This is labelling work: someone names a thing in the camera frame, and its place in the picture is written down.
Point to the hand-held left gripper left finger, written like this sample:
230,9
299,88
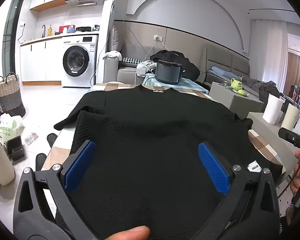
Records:
78,166

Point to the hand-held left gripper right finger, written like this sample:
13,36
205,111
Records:
213,167

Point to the black knit sweater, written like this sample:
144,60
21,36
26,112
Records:
150,132

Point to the person's right hand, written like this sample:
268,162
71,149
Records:
296,177

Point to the person's left hand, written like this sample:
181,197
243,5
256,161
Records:
130,233

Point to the cream paper towel roll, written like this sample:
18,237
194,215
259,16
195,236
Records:
290,117

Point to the grey ottoman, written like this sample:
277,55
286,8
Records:
261,130
235,102

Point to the black slipper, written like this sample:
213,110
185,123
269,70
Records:
52,140
41,162

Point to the printed paper packet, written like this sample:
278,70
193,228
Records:
30,139

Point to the wooden door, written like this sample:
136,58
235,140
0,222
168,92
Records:
293,72

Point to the black box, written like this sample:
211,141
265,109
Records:
15,150

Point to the green plush toy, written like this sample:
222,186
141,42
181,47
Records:
243,93

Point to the green frog toy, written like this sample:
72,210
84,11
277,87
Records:
236,84

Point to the white trash bin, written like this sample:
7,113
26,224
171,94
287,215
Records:
1,162

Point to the white green plastic bag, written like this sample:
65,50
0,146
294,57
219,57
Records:
10,127

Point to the white curtain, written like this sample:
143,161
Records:
268,55

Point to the teal checked cloth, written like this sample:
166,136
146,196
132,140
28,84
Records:
190,85

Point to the blue pillow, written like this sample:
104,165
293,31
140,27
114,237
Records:
221,71

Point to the wicker laundry basket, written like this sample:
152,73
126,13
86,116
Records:
8,97

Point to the grey sofa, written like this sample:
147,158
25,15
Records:
125,76

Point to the black jacket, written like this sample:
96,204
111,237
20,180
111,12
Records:
190,68

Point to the white washing machine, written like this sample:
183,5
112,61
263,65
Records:
80,63

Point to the dark grey rice cooker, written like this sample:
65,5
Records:
168,73

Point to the white base cabinet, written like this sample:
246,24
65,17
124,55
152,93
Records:
40,62

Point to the white cloth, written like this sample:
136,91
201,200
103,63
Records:
113,55

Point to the houndstooth pillow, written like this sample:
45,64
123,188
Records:
130,62

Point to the grey white garment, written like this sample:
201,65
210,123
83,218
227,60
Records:
145,68

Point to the grey cushion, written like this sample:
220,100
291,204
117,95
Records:
115,40

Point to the red box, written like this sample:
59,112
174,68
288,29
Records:
63,29

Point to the yellow bottle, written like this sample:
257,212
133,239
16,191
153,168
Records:
50,31

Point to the black kitchen faucet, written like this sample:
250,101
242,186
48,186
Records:
43,31

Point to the black framed glass door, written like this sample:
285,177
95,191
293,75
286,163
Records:
13,30

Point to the steel range hood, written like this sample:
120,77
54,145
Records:
83,1

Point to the white wall socket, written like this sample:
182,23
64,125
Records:
157,38

